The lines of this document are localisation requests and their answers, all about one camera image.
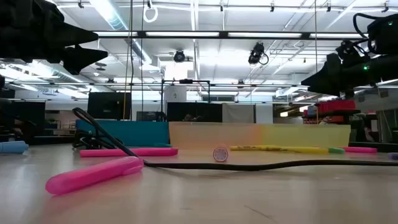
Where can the overhead LED light bar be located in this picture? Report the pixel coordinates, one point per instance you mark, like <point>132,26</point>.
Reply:
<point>186,34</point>

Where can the red storage crates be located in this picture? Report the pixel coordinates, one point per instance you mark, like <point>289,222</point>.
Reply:
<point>337,106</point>

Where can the pink pen-style highlighter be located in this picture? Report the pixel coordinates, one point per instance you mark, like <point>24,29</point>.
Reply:
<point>360,150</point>

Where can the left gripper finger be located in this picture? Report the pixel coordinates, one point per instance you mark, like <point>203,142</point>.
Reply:
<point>81,59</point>
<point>62,34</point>

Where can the purple marker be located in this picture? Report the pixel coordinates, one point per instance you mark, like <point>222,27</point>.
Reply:
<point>393,156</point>

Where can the red pink highlighter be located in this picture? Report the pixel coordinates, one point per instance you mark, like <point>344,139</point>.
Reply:
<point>220,154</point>

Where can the silver ceiling ventilation duct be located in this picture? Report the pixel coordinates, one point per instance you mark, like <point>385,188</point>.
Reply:
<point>115,20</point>

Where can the black monitor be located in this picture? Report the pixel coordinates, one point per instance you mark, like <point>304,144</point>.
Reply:
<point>109,105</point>

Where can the yellow pen-style highlighter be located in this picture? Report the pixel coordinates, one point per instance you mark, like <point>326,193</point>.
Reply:
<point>311,151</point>

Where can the blue plastic bin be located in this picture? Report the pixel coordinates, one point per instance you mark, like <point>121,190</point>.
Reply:
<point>140,132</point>

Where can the black partition panel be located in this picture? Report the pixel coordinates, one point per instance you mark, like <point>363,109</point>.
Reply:
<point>211,112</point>

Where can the pink highlighter with clip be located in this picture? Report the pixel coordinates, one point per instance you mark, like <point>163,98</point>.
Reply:
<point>149,152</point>

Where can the orange translucent plastic bin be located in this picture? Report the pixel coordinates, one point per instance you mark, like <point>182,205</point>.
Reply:
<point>211,135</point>

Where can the light blue highlighter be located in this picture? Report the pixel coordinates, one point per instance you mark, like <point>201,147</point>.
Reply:
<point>12,147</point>

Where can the black overhead camera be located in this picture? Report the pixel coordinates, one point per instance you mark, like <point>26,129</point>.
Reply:
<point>179,56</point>

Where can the person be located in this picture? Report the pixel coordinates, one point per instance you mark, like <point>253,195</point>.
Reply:
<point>188,118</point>

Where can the green marker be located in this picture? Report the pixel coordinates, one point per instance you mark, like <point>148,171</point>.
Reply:
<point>336,150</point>

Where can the white partition panel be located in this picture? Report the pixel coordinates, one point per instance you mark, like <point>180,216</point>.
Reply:
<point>237,113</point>

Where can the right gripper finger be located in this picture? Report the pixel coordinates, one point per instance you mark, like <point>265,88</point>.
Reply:
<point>332,77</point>

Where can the yellow translucent plastic bin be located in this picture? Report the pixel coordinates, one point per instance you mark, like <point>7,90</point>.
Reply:
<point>304,135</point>

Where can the magenta pink highlighter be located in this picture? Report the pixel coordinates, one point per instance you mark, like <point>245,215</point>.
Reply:
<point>93,174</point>

